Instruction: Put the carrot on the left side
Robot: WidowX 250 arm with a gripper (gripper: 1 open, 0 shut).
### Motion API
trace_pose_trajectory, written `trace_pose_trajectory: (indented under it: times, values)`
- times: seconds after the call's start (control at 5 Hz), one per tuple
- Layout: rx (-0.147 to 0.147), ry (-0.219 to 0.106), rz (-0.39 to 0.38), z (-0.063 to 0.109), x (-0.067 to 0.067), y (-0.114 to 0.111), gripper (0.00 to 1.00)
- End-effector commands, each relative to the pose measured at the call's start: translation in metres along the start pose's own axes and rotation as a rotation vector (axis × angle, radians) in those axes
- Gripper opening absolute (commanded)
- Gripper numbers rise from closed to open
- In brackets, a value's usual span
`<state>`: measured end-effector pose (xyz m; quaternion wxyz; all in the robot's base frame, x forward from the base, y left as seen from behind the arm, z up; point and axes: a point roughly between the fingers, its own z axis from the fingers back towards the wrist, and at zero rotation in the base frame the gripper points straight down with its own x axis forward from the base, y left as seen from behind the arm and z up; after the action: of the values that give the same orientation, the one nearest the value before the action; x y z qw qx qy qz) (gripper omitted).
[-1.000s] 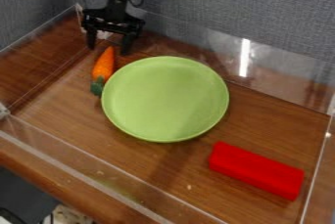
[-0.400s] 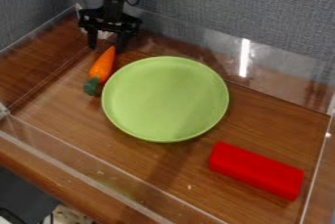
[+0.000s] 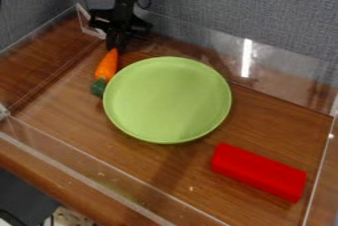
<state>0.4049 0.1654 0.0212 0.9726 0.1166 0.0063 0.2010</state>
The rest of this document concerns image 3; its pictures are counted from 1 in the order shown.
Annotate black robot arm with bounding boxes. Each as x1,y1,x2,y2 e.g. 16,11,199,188
88,0,152,53

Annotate clear acrylic enclosure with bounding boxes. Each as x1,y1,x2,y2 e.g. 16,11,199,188
0,8,338,226

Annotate clear acrylic corner bracket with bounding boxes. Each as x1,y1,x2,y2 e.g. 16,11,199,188
75,3,105,39

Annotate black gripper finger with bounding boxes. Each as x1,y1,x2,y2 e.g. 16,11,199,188
105,32,116,51
115,33,129,53

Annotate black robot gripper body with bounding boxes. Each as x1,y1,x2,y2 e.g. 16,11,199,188
88,9,153,35

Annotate light green round plate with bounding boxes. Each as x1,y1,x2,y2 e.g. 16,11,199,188
103,56,232,144

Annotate red rectangular block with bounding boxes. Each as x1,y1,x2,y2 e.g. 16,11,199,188
211,143,307,202

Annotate orange toy carrot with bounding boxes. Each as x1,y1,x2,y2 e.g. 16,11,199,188
91,47,119,97

